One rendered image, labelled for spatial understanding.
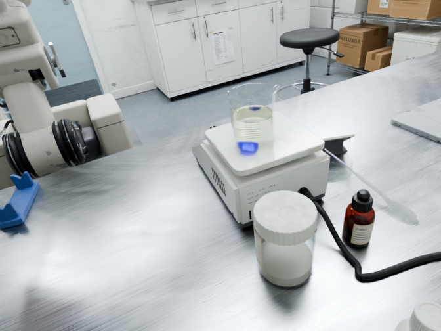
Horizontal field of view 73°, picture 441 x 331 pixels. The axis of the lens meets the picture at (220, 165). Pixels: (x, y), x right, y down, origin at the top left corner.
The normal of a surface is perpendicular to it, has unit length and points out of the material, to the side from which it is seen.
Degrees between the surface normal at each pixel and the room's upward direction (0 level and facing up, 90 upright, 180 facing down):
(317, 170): 90
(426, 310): 1
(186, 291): 0
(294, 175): 90
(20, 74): 95
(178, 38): 90
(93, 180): 0
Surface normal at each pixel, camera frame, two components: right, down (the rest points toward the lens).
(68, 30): 0.43, 0.46
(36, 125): 0.33, 0.05
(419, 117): -0.12, -0.83
